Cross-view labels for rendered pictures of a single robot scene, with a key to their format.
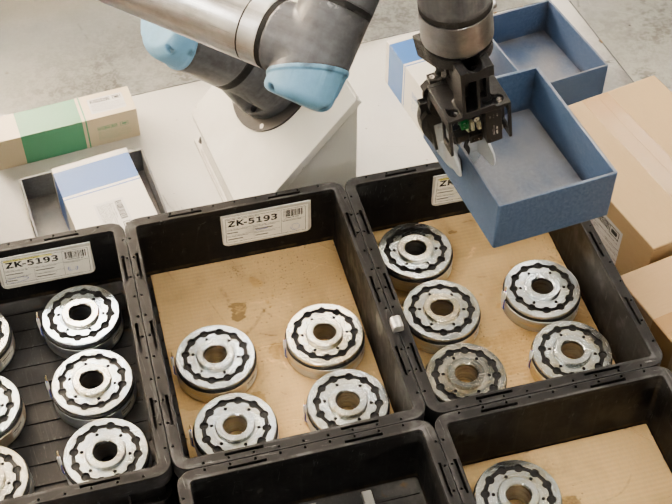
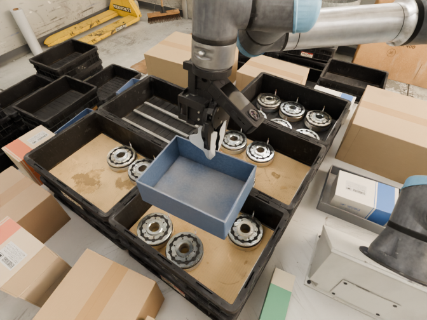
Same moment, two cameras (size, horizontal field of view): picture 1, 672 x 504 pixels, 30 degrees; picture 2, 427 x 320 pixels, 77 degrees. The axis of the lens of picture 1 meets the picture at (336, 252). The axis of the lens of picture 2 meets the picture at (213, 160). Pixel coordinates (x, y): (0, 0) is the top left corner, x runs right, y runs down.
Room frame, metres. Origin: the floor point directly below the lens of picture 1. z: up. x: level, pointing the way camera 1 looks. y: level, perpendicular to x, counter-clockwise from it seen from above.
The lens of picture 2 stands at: (1.34, -0.41, 1.57)
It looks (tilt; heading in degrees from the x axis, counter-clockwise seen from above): 49 degrees down; 139
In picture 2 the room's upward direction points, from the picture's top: straight up
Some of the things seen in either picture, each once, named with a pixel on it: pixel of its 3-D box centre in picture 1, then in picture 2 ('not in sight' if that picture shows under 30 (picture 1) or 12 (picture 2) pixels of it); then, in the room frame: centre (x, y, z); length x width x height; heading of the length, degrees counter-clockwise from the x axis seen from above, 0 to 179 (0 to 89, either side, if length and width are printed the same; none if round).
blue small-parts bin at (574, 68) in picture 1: (538, 57); not in sight; (1.69, -0.35, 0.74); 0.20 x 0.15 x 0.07; 24
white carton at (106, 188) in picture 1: (111, 220); (361, 198); (1.29, 0.34, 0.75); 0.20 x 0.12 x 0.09; 24
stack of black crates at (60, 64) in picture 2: not in sight; (75, 79); (-0.85, 0.01, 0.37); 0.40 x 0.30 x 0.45; 110
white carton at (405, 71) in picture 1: (442, 86); not in sight; (1.60, -0.18, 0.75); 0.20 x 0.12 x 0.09; 23
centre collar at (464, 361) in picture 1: (466, 373); not in sight; (0.92, -0.16, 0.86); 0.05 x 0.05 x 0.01
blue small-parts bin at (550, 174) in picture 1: (515, 153); (198, 183); (1.06, -0.21, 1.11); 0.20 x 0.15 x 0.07; 21
